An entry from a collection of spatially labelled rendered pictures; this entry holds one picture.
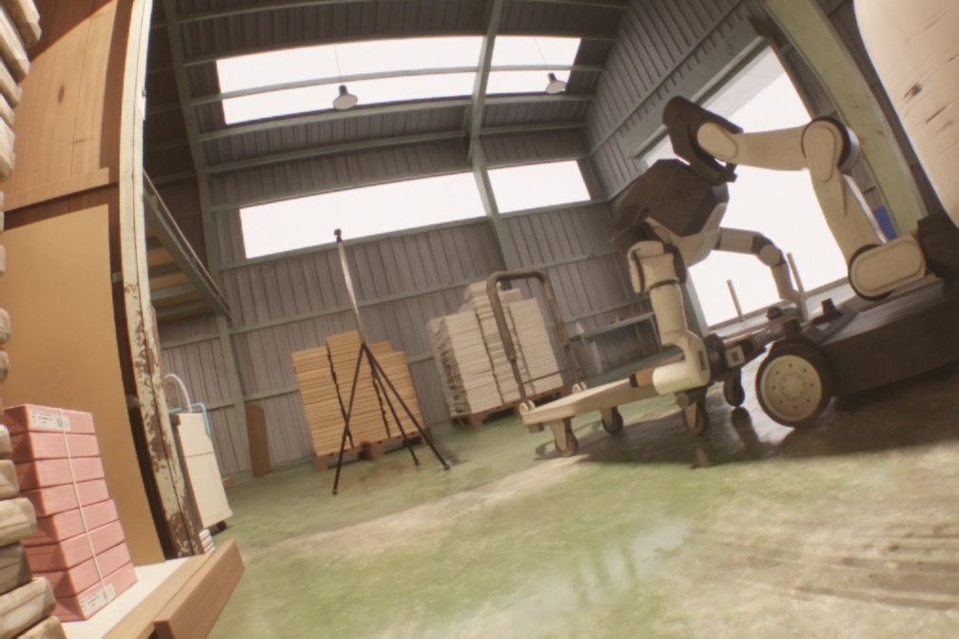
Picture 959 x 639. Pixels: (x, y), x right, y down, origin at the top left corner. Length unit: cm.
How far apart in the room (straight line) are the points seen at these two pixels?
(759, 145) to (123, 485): 188
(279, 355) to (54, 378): 789
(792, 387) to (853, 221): 45
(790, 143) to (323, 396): 414
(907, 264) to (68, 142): 241
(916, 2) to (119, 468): 155
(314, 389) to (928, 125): 460
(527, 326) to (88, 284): 457
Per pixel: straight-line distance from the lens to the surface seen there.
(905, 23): 42
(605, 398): 167
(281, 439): 914
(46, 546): 100
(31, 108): 208
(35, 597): 66
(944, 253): 136
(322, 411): 468
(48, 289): 155
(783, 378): 130
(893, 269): 135
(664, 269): 119
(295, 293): 943
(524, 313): 543
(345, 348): 476
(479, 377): 517
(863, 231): 141
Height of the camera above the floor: 33
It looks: 12 degrees up
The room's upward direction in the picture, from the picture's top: 17 degrees counter-clockwise
